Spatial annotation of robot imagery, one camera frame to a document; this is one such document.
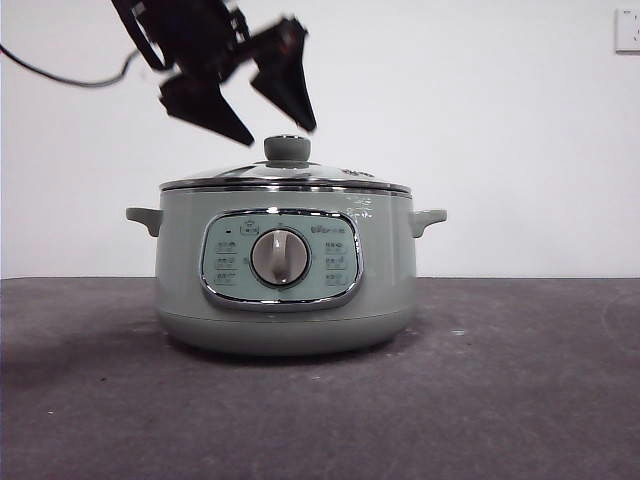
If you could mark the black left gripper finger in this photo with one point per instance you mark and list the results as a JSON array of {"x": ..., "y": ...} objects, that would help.
[
  {"x": 285, "y": 75},
  {"x": 200, "y": 102}
]

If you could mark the glass lid with green knob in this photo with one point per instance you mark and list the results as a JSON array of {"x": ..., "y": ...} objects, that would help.
[{"x": 286, "y": 149}]

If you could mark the pale green electric pot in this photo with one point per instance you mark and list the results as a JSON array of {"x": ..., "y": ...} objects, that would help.
[{"x": 380, "y": 280}]

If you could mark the white wall socket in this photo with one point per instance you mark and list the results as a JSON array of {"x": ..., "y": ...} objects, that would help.
[{"x": 629, "y": 31}]

